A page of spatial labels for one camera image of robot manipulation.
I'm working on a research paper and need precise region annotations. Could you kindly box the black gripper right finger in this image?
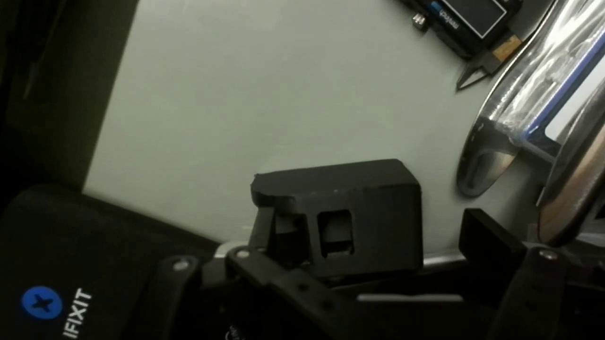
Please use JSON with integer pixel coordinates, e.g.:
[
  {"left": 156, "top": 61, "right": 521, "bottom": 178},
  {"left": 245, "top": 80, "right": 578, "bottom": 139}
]
[{"left": 459, "top": 209, "right": 529, "bottom": 290}]

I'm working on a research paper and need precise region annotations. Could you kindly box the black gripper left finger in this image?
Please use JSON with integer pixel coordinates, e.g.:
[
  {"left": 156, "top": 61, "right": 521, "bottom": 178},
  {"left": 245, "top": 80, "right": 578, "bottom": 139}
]
[{"left": 249, "top": 207, "right": 277, "bottom": 258}]

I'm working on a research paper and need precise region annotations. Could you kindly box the black printed block with window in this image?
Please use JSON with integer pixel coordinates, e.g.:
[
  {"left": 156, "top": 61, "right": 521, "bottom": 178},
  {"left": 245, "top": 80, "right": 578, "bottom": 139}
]
[{"left": 249, "top": 158, "right": 425, "bottom": 284}]

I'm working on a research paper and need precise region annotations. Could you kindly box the clear plastic parts bag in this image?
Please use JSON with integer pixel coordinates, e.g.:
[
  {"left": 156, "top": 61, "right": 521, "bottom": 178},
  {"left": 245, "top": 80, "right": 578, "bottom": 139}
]
[{"left": 527, "top": 35, "right": 605, "bottom": 150}]

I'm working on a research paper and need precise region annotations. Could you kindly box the black iFixit pouch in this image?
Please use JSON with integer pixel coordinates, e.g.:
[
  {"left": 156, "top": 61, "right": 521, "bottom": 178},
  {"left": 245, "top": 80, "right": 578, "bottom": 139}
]
[{"left": 0, "top": 186, "right": 223, "bottom": 340}]

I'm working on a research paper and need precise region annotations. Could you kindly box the black digital caliper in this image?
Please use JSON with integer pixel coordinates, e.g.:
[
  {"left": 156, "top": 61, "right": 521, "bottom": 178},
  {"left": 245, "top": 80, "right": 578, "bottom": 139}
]
[{"left": 398, "top": 0, "right": 525, "bottom": 95}]

